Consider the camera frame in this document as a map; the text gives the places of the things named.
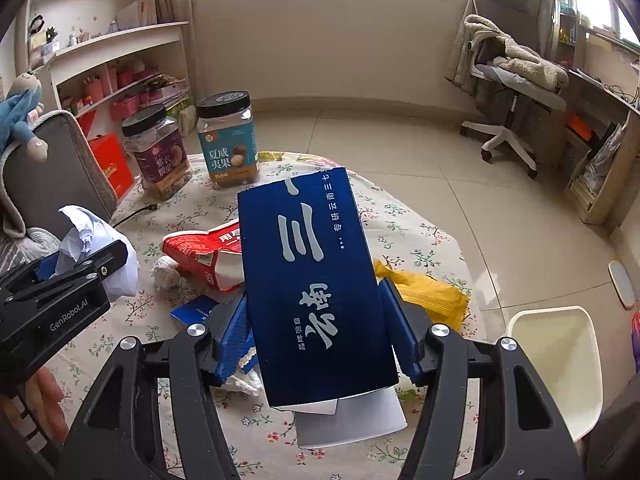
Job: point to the beige fleece blanket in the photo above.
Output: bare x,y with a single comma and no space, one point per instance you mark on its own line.
530,62

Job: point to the purple label nut jar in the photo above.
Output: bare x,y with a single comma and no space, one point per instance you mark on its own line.
160,160

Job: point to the yellow snack packet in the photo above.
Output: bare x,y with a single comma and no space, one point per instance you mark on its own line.
430,295

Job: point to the white card sheet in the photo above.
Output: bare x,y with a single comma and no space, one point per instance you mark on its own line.
350,425

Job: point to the red snack packet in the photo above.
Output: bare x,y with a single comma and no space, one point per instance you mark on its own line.
195,252

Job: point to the teal label nut jar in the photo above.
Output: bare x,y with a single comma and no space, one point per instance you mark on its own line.
227,150

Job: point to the grey hanging cloth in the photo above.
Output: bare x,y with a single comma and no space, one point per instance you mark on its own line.
505,5

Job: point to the white bookshelf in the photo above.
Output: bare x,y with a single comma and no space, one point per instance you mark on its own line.
115,42

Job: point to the floral tablecloth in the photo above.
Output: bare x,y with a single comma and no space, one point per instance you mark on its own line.
400,220

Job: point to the grey upholstered chair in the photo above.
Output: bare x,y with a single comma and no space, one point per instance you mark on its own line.
65,170

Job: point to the white office chair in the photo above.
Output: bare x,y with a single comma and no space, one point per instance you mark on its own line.
510,85

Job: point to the white paper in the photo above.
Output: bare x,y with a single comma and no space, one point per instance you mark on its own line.
117,265

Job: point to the red cardboard box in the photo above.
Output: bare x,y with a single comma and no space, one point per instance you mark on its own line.
112,165

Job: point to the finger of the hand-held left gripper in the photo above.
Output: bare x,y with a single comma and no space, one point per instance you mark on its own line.
50,265
102,260

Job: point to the grey oval slipper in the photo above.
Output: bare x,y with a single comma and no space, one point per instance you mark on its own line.
622,285

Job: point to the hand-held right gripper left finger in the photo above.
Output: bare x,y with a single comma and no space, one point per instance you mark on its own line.
232,340

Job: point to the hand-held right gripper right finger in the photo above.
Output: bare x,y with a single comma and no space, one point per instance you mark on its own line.
402,330

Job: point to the cream plastic bin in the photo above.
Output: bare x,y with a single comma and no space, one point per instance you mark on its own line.
560,360

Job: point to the small crumpled white tissue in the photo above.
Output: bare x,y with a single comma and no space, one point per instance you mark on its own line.
166,272

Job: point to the dark blue cardboard box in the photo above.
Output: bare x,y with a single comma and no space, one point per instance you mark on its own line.
310,285

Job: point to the red patterned bag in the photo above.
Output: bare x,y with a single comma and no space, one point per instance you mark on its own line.
636,340

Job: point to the blue plush toy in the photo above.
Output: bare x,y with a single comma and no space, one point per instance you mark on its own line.
17,105

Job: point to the person's left hand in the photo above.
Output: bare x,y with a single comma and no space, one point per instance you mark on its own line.
47,400

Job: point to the torn white tissue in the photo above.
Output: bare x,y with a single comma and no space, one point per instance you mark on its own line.
245,382

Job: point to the small blue packet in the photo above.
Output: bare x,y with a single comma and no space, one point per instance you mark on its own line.
192,310

